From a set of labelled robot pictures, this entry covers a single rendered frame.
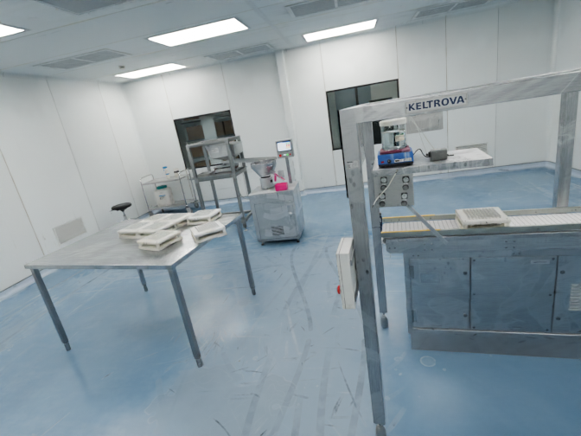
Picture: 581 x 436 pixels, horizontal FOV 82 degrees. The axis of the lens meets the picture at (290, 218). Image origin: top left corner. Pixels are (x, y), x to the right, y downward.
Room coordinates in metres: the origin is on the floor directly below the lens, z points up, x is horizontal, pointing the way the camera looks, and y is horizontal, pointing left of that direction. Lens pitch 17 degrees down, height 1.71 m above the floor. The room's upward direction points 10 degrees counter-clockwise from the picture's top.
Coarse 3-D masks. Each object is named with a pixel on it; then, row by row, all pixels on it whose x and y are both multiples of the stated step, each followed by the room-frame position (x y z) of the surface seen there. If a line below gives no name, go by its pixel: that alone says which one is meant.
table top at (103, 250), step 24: (240, 216) 3.07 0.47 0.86; (96, 240) 2.99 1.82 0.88; (120, 240) 2.86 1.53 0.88; (192, 240) 2.52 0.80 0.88; (48, 264) 2.54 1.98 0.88; (72, 264) 2.44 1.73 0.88; (96, 264) 2.35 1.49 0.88; (120, 264) 2.26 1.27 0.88; (144, 264) 2.18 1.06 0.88; (168, 264) 2.11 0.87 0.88
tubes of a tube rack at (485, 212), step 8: (472, 208) 1.96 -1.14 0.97; (480, 208) 1.94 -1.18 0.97; (488, 208) 1.91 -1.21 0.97; (472, 216) 1.84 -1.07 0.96; (480, 216) 1.83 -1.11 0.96; (488, 216) 1.79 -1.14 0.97; (496, 216) 1.77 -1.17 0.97; (480, 224) 1.80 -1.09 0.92; (488, 224) 1.79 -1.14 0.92; (496, 224) 1.77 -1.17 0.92
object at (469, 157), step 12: (420, 156) 2.10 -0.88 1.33; (456, 156) 1.91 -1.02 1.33; (468, 156) 1.85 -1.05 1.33; (480, 156) 1.80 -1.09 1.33; (384, 168) 1.91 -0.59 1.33; (396, 168) 1.86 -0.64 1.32; (408, 168) 1.84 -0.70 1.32; (420, 168) 1.82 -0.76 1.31; (432, 168) 1.80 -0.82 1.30; (444, 168) 1.78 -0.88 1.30; (456, 168) 1.76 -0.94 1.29
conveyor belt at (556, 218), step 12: (516, 216) 1.91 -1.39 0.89; (528, 216) 1.88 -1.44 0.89; (540, 216) 1.85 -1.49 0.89; (552, 216) 1.82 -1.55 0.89; (564, 216) 1.79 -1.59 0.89; (576, 216) 1.77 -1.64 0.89; (384, 228) 2.08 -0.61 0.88; (396, 228) 2.04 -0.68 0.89; (408, 228) 2.00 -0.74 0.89; (420, 228) 1.97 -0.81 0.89; (444, 228) 1.91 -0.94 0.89
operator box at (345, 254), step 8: (344, 240) 1.34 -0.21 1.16; (352, 240) 1.33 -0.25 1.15; (344, 248) 1.26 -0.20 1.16; (352, 248) 1.30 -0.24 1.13; (336, 256) 1.22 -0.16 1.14; (344, 256) 1.21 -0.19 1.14; (352, 256) 1.24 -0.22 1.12; (344, 264) 1.21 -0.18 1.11; (352, 264) 1.21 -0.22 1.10; (344, 272) 1.21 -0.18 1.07; (352, 272) 1.23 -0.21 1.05; (344, 280) 1.21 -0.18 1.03; (352, 280) 1.21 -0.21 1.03; (344, 288) 1.21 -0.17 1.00; (352, 288) 1.21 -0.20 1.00; (344, 296) 1.22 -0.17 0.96; (352, 296) 1.21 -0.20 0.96; (344, 304) 1.22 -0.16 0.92; (352, 304) 1.21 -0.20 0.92
